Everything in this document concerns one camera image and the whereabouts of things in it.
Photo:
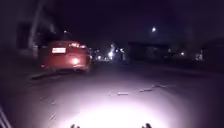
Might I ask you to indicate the grey asphalt road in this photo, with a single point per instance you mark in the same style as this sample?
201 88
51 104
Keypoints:
113 100

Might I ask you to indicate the red car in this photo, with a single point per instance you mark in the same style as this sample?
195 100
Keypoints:
65 55

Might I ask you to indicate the robot's own part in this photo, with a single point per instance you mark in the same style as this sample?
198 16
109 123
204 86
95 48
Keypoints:
146 125
75 126

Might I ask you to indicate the kerb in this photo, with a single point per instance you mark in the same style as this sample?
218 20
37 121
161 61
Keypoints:
40 75

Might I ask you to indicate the building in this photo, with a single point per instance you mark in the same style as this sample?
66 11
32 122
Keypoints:
30 26

